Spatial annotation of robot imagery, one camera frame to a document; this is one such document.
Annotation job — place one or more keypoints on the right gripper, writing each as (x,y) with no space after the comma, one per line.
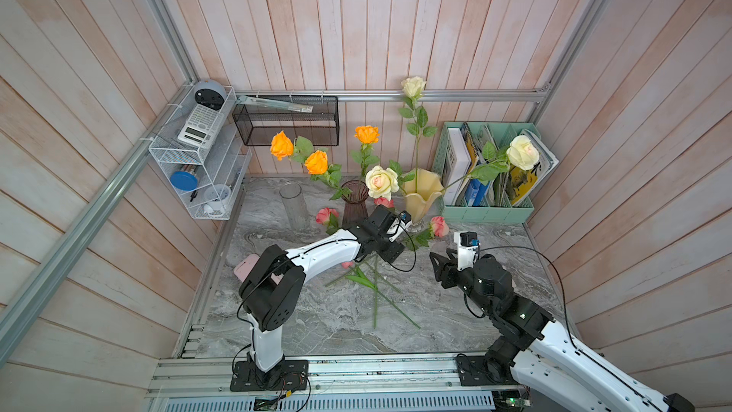
(449,269)

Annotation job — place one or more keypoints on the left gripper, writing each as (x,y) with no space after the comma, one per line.
(392,253)

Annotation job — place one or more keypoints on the pink rose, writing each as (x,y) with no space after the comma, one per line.
(389,204)
(329,219)
(437,228)

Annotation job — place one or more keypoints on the orange rose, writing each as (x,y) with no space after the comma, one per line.
(364,155)
(295,150)
(320,169)

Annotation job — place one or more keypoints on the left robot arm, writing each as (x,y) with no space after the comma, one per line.
(267,306)

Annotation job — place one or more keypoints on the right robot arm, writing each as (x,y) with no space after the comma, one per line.
(534,349)

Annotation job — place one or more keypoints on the purple glass vase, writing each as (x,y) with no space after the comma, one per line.
(355,193)

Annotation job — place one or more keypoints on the yellow ruffled vase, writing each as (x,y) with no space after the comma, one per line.
(420,193)

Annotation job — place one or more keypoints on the blue folder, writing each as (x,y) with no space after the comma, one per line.
(478,194)

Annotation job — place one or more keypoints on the clear glass vase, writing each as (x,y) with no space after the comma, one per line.
(295,206)

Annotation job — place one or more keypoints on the mint green file organizer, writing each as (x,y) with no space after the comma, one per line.
(502,132)

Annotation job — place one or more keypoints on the white book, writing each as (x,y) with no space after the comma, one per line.
(456,166)

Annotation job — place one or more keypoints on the yellow magazine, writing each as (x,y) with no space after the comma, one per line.
(532,180)

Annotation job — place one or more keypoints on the pink case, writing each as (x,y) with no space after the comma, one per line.
(254,269)

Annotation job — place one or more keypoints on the white mug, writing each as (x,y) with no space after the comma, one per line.
(216,200)

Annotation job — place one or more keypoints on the paper strip on basket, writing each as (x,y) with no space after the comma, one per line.
(275,104)

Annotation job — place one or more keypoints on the blue lid jar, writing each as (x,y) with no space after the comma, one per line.
(185,178)

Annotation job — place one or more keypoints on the white desk calculator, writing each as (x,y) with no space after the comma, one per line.
(201,127)

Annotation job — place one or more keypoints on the round grey alarm clock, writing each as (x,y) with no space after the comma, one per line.
(210,94)

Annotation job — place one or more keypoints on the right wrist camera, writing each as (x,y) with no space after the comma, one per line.
(468,246)

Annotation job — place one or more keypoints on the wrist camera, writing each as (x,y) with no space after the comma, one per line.
(400,226)
(468,246)

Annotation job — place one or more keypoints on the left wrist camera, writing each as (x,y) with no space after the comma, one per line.
(400,226)

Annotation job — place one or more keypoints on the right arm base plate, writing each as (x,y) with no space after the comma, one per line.
(483,370)

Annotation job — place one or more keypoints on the black wire basket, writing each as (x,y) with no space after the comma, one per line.
(257,125)

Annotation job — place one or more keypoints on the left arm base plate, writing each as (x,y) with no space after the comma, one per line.
(287,375)

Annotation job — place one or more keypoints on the white wire shelf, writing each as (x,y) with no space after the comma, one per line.
(223,163)

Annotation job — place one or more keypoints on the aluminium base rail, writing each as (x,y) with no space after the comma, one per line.
(417,382)

